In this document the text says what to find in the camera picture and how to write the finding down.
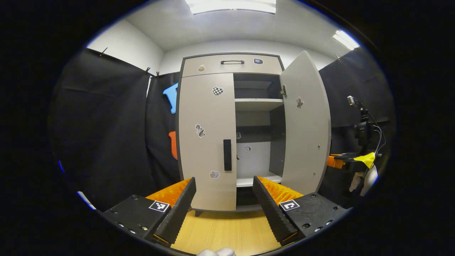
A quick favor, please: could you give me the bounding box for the white low cabinet shelf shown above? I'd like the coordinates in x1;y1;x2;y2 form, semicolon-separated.
236;174;283;188

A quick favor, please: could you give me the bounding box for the black door handle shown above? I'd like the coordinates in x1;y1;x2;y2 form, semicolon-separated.
223;139;232;171

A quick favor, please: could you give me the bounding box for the white fabric lump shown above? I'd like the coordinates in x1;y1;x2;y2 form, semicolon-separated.
197;248;236;256

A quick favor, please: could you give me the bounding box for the small ceiling light panel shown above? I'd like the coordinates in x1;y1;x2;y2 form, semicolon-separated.
332;30;360;51

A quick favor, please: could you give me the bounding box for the large ceiling light panel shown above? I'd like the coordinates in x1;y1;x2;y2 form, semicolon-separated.
185;0;277;15

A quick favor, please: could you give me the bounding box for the grey cabinet door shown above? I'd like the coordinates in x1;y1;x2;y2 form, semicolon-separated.
178;73;238;212
279;50;332;195

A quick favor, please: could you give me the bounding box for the white wide cabinet shelf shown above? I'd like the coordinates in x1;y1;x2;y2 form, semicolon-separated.
235;98;284;111

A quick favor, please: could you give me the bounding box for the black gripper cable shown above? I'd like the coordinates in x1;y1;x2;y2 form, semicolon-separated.
366;112;387;157

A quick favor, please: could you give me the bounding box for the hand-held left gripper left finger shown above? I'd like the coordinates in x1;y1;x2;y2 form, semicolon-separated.
101;177;197;246

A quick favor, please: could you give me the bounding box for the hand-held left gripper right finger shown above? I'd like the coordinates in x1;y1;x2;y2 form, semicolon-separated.
252;175;350;246

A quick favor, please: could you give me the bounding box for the black backdrop cloth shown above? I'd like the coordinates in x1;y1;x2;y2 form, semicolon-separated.
48;46;395;212

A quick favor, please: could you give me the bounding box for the grey double-door shoe cabinet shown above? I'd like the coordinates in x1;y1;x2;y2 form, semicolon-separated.
175;53;285;217

